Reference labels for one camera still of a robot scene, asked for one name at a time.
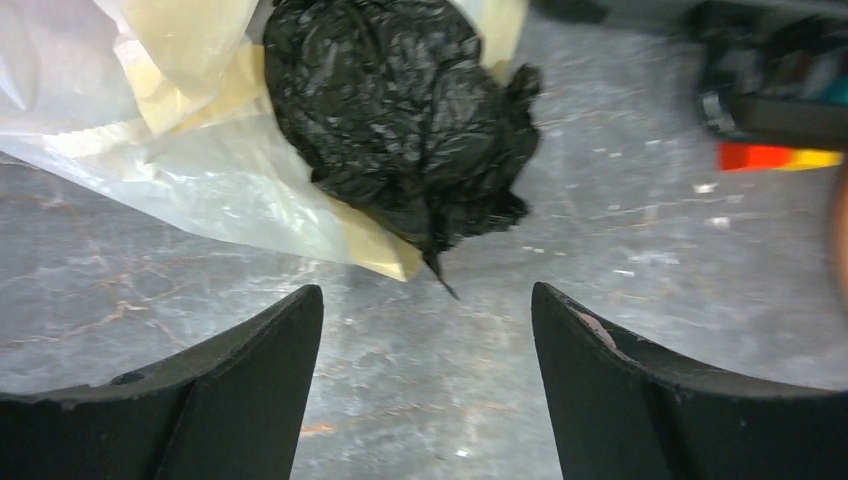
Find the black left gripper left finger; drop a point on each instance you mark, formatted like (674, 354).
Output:
(230, 407)

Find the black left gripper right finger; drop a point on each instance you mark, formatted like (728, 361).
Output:
(624, 407)

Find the black trash bag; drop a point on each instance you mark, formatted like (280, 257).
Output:
(389, 105)

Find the orange capybara trash bin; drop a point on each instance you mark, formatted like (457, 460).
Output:
(837, 239)

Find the small red cube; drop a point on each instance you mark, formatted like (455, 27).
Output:
(743, 157)

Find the translucent yellowish plastic bag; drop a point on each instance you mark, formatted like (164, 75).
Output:
(163, 106)

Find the black poker chip case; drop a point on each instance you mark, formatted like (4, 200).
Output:
(756, 79)

